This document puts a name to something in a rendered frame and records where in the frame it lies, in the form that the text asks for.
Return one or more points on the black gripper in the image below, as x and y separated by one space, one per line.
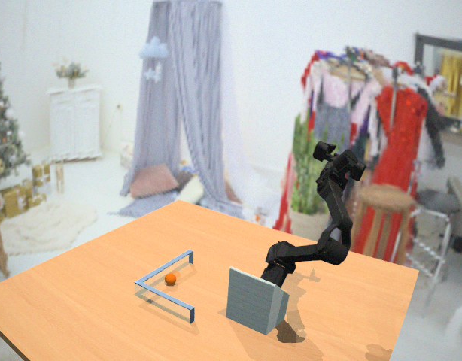
323 151

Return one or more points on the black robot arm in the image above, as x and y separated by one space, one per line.
327 249

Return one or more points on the clear l-shaped low wall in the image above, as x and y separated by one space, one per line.
159 301

